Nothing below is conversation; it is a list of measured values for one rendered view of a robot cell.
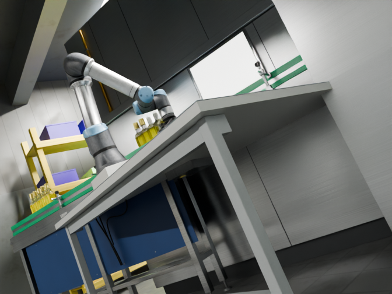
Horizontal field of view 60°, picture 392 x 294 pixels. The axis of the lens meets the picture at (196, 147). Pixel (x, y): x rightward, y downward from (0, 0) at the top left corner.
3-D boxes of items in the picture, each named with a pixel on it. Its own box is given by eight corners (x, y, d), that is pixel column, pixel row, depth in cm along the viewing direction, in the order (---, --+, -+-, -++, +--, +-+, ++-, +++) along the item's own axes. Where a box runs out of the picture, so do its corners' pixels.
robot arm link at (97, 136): (91, 153, 153) (79, 126, 155) (93, 160, 165) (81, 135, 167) (116, 142, 156) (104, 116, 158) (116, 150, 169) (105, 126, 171)
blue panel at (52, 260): (213, 232, 203) (185, 166, 210) (198, 241, 188) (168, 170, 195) (60, 290, 281) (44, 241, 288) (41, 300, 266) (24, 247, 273)
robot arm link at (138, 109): (132, 97, 176) (151, 91, 179) (131, 105, 187) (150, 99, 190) (137, 111, 175) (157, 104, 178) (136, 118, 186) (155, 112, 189)
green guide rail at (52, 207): (167, 145, 196) (162, 133, 197) (167, 146, 195) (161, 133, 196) (14, 235, 282) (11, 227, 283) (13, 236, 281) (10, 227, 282)
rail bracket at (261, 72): (288, 102, 167) (268, 63, 171) (277, 101, 153) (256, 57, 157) (279, 107, 170) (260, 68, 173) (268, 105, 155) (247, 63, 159)
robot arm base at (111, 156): (105, 168, 148) (96, 148, 150) (93, 180, 159) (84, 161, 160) (133, 158, 159) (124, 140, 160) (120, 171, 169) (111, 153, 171)
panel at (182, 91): (270, 80, 191) (245, 28, 197) (269, 79, 188) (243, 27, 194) (157, 148, 235) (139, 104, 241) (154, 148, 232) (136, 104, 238)
